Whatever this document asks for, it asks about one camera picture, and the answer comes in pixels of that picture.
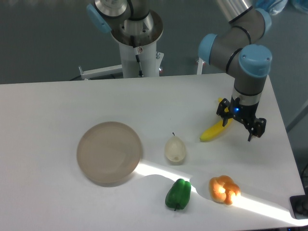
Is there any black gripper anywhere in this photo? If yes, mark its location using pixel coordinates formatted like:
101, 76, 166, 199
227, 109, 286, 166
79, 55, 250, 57
216, 95, 267, 141

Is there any yellow banana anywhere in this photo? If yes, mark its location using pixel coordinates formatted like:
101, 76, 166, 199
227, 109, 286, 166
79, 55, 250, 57
199, 97, 233, 142

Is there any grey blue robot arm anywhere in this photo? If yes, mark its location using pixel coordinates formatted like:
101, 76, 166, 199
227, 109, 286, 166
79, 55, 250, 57
86, 0, 272, 137

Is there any pale white pear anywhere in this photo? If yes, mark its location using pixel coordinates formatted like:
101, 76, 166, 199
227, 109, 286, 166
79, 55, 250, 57
164, 132, 187, 165

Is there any orange braided bread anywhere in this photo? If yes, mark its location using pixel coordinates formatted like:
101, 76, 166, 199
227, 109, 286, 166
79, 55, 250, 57
208, 175, 241, 205

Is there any green bell pepper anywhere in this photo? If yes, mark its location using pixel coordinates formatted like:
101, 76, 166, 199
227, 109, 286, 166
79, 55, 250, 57
165, 179, 192, 211

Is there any black device at table corner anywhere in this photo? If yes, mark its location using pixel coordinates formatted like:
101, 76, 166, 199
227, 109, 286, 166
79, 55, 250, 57
290, 195, 308, 220

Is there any blue plastic bag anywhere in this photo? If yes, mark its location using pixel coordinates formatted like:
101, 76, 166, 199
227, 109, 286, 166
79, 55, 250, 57
254, 0, 288, 15

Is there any beige round plate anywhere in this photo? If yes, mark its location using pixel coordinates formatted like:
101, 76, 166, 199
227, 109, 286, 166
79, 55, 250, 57
77, 121, 143, 186

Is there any white right frame bracket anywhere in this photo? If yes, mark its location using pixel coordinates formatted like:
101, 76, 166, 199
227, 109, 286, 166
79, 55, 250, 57
196, 57, 206, 75

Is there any white frame bracket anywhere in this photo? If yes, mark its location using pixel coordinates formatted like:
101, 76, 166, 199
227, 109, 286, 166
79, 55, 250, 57
78, 64, 122, 80
196, 57, 206, 75

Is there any black pedestal cable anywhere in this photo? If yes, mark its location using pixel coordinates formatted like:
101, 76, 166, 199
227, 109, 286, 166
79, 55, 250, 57
130, 35, 144, 77

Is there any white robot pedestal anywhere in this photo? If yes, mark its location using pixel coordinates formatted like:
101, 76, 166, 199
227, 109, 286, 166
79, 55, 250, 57
111, 10, 164, 78

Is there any white left frame bracket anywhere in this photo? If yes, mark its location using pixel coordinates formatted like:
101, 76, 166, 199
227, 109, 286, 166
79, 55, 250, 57
78, 64, 122, 80

